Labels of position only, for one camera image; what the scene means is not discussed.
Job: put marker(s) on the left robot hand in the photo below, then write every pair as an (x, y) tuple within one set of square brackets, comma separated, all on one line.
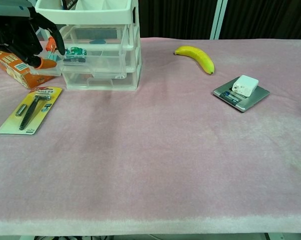
[(13, 32)]

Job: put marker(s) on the small green white pack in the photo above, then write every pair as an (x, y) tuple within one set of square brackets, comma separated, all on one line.
[(76, 51)]

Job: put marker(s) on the white drawer organizer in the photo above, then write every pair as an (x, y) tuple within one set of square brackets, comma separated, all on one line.
[(103, 17)]

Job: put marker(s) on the orange cardboard box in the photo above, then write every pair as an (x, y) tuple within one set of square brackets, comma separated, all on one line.
[(15, 72)]

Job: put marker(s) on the brown chocolate snack bag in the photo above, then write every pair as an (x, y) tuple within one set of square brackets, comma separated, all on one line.
[(69, 3)]

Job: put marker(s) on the small blue object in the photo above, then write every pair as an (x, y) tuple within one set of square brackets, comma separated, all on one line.
[(98, 41)]

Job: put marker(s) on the yellow razor blister pack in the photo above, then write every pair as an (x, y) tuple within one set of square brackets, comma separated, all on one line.
[(10, 125)]

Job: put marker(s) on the black curtain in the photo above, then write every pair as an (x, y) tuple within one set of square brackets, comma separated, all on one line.
[(175, 17)]

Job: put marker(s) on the yellow banana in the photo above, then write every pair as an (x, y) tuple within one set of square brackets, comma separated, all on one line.
[(200, 57)]

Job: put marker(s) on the pink table cloth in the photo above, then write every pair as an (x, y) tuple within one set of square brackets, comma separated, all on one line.
[(150, 162)]

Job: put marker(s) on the white power adapter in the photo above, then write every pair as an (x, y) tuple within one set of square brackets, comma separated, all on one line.
[(245, 86)]

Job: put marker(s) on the silver digital scale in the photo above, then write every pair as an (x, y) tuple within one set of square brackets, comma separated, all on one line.
[(255, 100)]

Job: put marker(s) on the white frame post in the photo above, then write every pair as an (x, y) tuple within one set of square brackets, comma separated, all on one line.
[(218, 17)]

